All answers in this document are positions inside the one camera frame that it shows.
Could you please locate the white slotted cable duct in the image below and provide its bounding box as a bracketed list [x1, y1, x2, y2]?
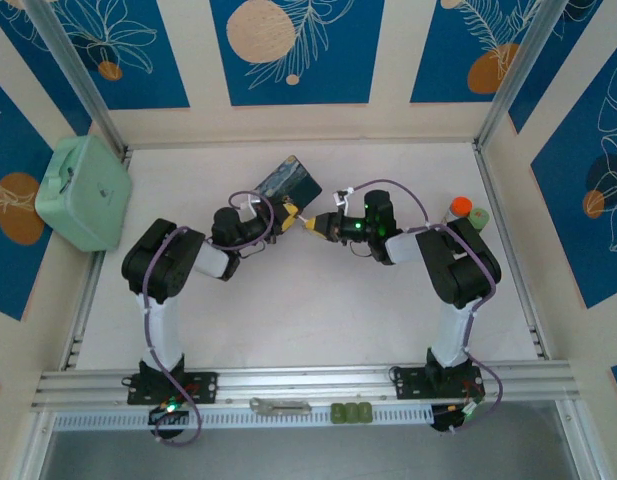
[52, 403, 434, 432]

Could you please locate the aluminium lower frame rail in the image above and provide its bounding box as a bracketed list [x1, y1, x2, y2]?
[15, 409, 57, 480]
[555, 399, 607, 480]

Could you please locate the orange-capped bottle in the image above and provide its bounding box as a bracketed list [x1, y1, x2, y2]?
[441, 196, 473, 226]

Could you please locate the starry night tin box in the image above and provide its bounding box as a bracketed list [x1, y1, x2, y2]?
[254, 154, 323, 210]

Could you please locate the aluminium frame post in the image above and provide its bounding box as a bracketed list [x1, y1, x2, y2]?
[475, 0, 572, 151]
[25, 0, 128, 156]

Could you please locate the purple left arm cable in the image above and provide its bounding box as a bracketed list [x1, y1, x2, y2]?
[141, 191, 275, 447]

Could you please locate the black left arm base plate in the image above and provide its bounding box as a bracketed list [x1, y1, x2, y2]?
[126, 370, 220, 406]

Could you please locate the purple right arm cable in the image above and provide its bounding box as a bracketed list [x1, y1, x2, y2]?
[347, 178, 505, 435]

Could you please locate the long aluminium mounting rail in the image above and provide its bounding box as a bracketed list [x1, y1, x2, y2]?
[30, 359, 587, 412]

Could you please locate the green plastic block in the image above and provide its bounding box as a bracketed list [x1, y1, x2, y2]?
[330, 402, 374, 426]

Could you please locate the silver metal wrench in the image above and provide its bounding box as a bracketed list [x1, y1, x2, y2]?
[249, 397, 314, 415]

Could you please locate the mint green carry case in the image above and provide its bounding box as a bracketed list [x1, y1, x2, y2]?
[34, 134, 134, 253]

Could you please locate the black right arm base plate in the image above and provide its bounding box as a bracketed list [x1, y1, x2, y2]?
[393, 367, 487, 401]

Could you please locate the aluminium table side rail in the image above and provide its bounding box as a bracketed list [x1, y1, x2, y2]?
[60, 147, 134, 371]
[472, 142, 552, 361]

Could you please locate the black controller board with LED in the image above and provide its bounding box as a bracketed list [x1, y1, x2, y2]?
[146, 403, 193, 427]
[431, 402, 484, 434]

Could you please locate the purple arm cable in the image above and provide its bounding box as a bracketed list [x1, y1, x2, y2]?
[347, 178, 505, 435]
[141, 191, 275, 447]

